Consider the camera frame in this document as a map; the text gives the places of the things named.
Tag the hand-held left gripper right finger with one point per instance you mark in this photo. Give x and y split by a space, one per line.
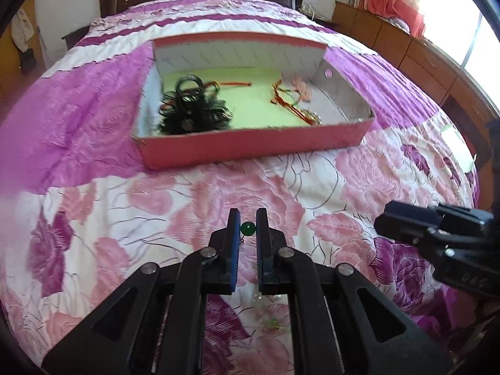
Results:
262 250

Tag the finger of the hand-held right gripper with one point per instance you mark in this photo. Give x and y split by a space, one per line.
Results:
410 211
398 228

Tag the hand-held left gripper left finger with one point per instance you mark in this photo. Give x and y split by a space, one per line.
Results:
233 250

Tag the green bead earring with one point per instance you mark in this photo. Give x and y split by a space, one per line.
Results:
247 229

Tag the pink cardboard box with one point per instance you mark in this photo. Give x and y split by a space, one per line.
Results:
250 125

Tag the gold pearl brooch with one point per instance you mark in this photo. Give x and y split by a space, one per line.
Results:
313 116

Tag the black ribbon hair accessory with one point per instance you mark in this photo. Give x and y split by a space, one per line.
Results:
193 105

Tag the pink gold hair clip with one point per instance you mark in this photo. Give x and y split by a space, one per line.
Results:
302 87

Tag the long wooden cabinet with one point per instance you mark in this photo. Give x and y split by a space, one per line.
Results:
414 54

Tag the pink floral bed blanket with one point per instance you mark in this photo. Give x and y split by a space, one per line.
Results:
97 164

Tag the window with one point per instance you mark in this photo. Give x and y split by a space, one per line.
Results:
478 27

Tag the floral red curtain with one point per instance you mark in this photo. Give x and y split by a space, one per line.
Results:
394 0

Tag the dark wooden nightstand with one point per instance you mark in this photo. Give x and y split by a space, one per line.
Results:
75 35

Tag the small black bag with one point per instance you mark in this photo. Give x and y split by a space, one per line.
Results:
28 59

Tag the orange wooden wardrobe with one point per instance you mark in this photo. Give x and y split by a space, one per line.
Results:
11 58

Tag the hanging beige cloth bag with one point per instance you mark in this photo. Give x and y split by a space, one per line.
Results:
21 29

